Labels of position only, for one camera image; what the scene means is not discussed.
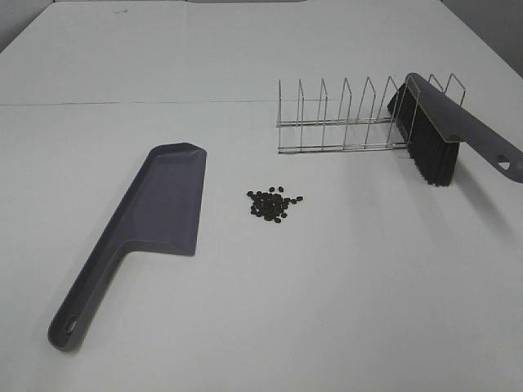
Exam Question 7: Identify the pile of coffee beans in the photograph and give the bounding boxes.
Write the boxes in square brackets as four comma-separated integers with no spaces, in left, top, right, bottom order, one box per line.
[245,185,305,224]

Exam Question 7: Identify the grey plastic dustpan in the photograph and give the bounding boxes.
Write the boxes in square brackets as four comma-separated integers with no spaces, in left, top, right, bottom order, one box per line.
[47,143,207,352]

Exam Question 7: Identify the grey hand brush black bristles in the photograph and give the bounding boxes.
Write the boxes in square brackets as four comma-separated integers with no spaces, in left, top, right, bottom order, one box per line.
[387,73,522,186]

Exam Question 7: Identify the chrome wire dish rack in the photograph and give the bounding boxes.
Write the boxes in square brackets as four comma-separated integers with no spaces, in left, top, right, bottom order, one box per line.
[276,73,467,155]

